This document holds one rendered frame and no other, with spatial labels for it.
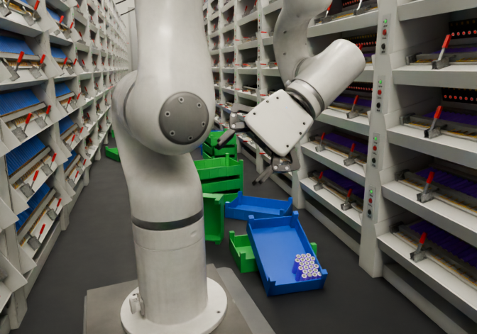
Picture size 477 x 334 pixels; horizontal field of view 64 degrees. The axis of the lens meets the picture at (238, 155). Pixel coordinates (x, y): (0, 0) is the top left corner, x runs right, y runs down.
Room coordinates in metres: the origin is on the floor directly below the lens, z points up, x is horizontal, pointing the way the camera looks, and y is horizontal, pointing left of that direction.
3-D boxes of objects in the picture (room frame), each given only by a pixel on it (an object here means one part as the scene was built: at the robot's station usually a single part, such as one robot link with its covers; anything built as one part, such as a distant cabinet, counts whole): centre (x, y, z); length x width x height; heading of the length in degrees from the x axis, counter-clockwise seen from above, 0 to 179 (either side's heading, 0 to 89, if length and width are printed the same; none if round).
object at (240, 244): (1.39, -0.13, 0.04); 0.30 x 0.20 x 0.08; 104
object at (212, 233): (1.56, 0.22, 0.10); 0.30 x 0.08 x 0.20; 78
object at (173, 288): (0.60, 0.12, 0.40); 0.19 x 0.19 x 0.18
